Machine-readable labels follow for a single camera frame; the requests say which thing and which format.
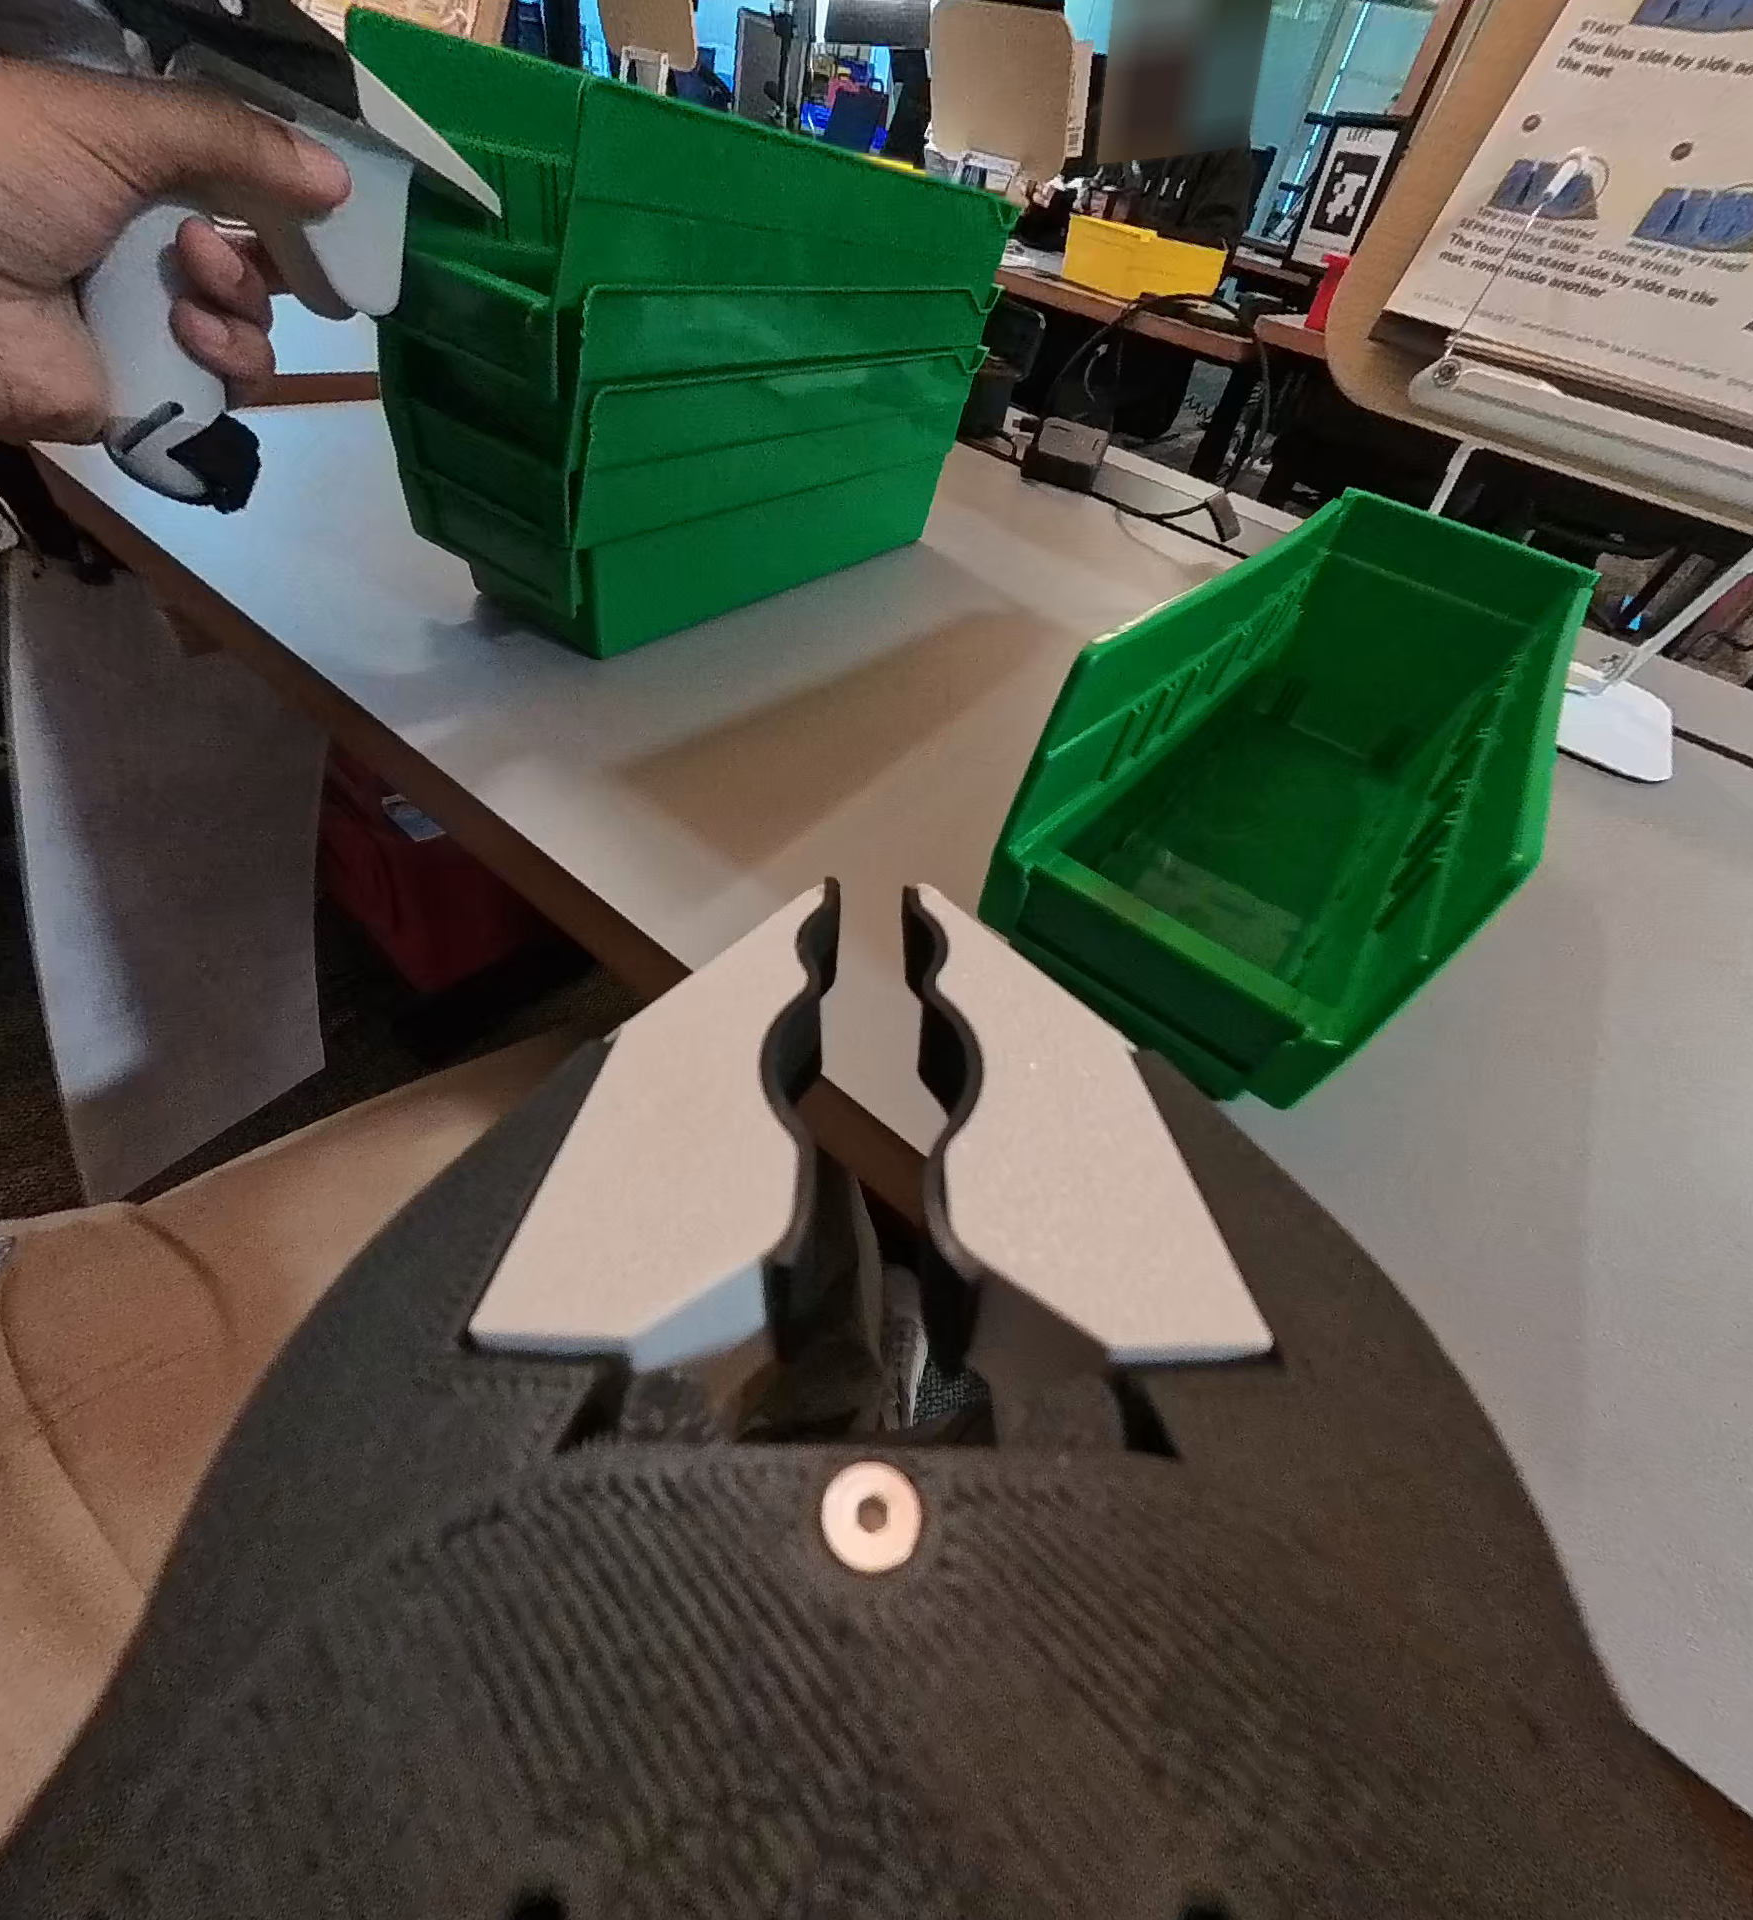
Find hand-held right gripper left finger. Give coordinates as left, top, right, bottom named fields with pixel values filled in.
left=466, top=880, right=843, bottom=1375

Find grey desk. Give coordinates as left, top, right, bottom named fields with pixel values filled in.
left=29, top=399, right=1753, bottom=1854

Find red storage box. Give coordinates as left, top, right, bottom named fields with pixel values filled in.
left=319, top=749, right=523, bottom=998

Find person's beige trouser leg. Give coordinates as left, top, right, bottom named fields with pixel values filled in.
left=0, top=1033, right=624, bottom=1920

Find white hanging cloth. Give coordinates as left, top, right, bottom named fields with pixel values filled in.
left=3, top=553, right=332, bottom=1207

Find person's left hand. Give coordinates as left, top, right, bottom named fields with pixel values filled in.
left=0, top=52, right=356, bottom=452

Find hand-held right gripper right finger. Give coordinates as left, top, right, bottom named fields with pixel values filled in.
left=898, top=881, right=1278, bottom=1370

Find black cable with grey plug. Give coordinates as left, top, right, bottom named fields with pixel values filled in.
left=1106, top=307, right=1276, bottom=547

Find instruction sheet on stand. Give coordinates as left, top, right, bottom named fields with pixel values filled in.
left=1327, top=0, right=1753, bottom=783

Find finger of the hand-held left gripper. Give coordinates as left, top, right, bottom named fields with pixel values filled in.
left=349, top=59, right=507, bottom=221

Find large yellow bin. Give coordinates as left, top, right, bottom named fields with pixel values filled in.
left=1065, top=214, right=1226, bottom=298

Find wooden board document stand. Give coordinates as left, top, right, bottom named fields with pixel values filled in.
left=925, top=0, right=1098, bottom=193
left=597, top=0, right=701, bottom=95

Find person's grey shoe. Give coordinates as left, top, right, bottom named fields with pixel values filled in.
left=832, top=1259, right=991, bottom=1434

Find black white marker sign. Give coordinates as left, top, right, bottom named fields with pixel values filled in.
left=1288, top=112, right=1415, bottom=271

